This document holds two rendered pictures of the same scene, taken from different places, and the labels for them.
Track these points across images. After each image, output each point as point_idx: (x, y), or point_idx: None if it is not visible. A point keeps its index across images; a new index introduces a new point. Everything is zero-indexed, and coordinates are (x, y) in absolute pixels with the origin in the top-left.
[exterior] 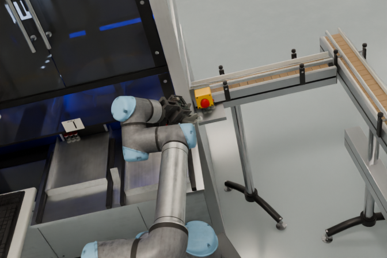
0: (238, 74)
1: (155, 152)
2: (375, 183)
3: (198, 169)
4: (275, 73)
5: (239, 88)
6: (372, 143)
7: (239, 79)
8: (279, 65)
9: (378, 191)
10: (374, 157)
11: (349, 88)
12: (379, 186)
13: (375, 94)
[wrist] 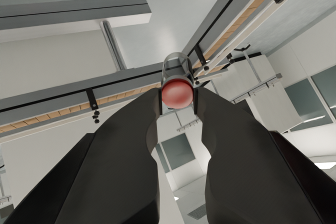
0: (273, 5)
1: None
2: (76, 19)
3: None
4: (225, 43)
5: None
6: (109, 46)
7: (262, 11)
8: (233, 44)
9: (66, 18)
10: (102, 32)
11: (159, 72)
12: (70, 23)
13: (134, 92)
